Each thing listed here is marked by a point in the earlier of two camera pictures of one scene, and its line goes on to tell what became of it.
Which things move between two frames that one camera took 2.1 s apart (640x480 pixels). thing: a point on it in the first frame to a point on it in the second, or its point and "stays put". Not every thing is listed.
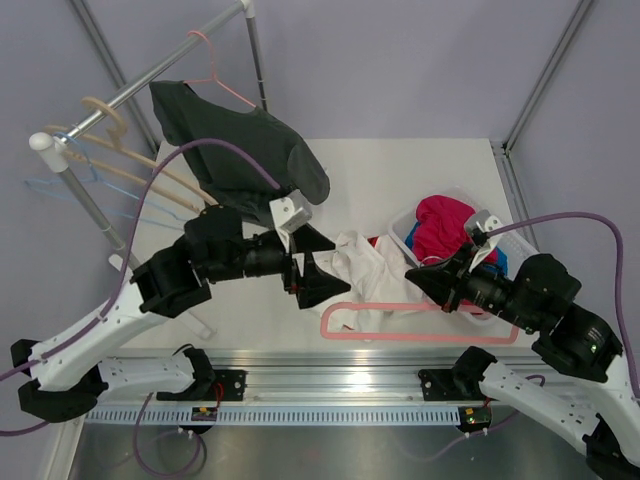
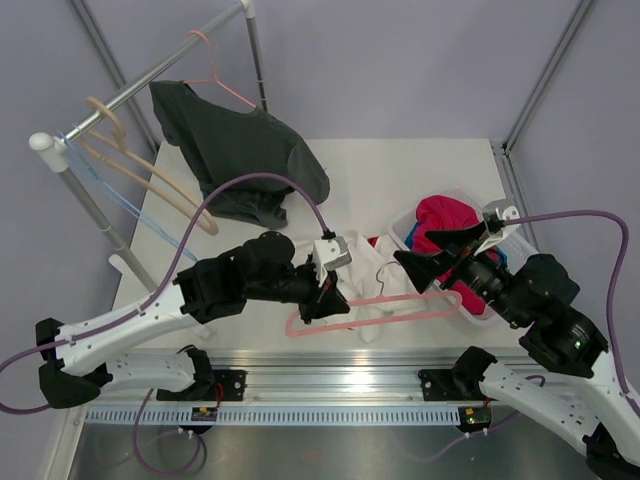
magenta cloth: (440, 229) stays put
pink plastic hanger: (409, 306) to (296, 313)
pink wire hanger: (214, 78) stays put
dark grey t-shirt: (225, 178) stays put
